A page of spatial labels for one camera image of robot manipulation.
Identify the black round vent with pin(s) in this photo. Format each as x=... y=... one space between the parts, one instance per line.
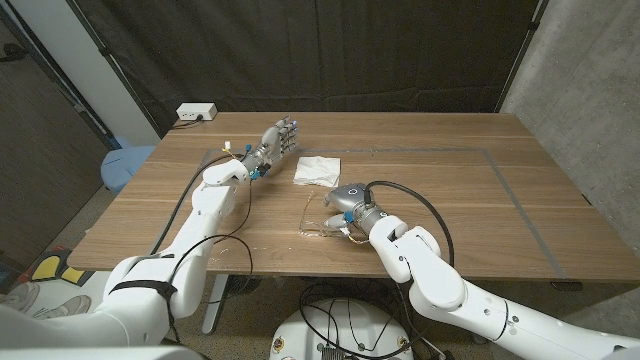
x=242 y=285

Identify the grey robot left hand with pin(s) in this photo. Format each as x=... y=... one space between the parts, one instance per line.
x=272 y=145

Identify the white table leg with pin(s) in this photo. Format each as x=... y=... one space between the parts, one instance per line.
x=216 y=305

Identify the grey sneaker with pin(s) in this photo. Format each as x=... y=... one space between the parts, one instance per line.
x=62 y=306
x=17 y=297

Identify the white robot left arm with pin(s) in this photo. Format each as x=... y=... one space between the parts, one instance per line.
x=210 y=210

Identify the white power strip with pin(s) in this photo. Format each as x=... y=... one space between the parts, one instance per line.
x=196 y=111

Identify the dark wall rail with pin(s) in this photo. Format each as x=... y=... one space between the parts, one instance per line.
x=50 y=72

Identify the clear plastic glasses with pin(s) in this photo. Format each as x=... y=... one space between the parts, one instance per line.
x=312 y=230

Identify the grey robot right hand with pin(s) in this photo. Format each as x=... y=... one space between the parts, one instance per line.
x=352 y=196

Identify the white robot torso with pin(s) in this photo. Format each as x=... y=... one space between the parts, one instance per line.
x=100 y=354

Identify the black backdrop stand pole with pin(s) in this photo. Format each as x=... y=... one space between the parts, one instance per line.
x=533 y=25
x=103 y=51

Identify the light blue stool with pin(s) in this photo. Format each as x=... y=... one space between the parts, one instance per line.
x=125 y=165

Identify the white tissue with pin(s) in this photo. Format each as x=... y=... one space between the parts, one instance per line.
x=317 y=171

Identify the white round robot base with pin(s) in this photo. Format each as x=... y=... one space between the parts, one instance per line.
x=350 y=330

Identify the yellow and black floor mat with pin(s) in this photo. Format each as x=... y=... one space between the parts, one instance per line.
x=47 y=270

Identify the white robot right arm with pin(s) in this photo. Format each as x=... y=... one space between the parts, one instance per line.
x=440 y=285

